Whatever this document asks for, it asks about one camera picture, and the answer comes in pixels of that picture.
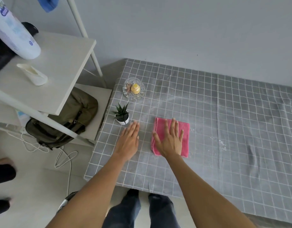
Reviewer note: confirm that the person's left hand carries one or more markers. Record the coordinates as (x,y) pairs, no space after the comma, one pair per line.
(127,144)

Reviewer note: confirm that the person's right hand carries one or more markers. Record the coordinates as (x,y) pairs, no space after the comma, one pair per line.
(170,142)

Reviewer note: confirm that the pink cleaning cloth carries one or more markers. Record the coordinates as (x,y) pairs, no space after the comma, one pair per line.
(160,127)

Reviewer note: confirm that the small potted succulent plant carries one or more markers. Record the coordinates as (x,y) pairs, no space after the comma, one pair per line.
(122,119)

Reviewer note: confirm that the clear glass bowl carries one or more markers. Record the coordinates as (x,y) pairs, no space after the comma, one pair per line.
(141,92)

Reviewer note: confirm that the person's right forearm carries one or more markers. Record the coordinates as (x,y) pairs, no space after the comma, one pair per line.
(207,197)

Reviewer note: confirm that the person's left forearm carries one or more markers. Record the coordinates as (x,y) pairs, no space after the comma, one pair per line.
(89,197)

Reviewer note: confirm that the grey checked tablecloth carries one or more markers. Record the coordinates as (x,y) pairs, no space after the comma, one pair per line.
(231,111)

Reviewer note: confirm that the black sock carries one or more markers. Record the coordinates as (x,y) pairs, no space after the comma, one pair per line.
(132,192)

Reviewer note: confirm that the scattered white crumbs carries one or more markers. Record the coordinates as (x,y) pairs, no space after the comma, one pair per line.
(222,142)

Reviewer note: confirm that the brown snack pieces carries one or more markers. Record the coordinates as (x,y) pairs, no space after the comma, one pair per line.
(128,87)

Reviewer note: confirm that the olive green backpack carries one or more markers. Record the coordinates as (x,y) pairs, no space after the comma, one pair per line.
(77,109)

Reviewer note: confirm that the blue grey jeans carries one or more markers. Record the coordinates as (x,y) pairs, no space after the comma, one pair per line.
(160,211)

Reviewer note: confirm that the black lined trash bin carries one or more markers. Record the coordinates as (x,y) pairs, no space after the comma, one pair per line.
(66,199)

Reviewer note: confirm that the white shelf rack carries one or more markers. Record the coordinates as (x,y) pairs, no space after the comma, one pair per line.
(53,68)

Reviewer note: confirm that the white pack with blue print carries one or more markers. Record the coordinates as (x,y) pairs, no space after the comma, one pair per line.
(23,117)

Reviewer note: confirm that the black item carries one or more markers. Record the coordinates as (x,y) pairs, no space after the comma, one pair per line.
(1,56)

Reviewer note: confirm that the white lotion bottle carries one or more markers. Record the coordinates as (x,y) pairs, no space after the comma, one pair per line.
(15,35)

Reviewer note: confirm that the blue garment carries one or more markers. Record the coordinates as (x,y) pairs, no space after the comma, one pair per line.
(48,3)

